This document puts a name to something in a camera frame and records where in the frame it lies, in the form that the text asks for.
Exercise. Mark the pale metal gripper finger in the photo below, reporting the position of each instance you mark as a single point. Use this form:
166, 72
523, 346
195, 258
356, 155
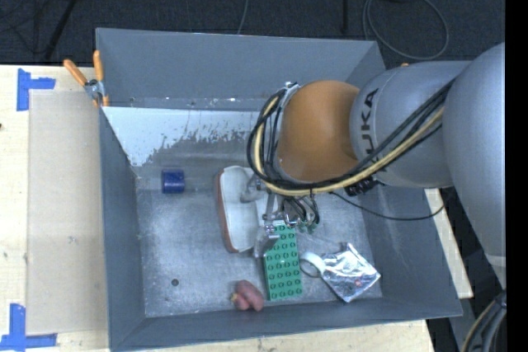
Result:
265, 242

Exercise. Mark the green studded flat block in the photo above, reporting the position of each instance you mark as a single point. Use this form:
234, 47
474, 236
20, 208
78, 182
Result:
284, 268

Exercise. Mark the white shoe with orange sole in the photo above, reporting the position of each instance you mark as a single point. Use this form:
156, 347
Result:
239, 214

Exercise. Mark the white curved loop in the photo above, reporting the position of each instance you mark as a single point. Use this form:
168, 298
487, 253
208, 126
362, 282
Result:
314, 261

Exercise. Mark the pink toy sausages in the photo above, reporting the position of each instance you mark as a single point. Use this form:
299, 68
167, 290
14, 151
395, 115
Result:
248, 296

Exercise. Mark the grey metal bin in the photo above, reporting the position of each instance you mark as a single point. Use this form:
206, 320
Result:
194, 243

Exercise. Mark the silver foil packet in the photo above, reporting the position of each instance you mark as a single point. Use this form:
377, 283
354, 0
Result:
348, 274

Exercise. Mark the small blue cylinder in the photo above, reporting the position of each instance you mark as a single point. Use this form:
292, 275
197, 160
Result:
173, 181

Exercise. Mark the pale wood flat board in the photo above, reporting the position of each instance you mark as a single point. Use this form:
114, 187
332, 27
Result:
62, 198

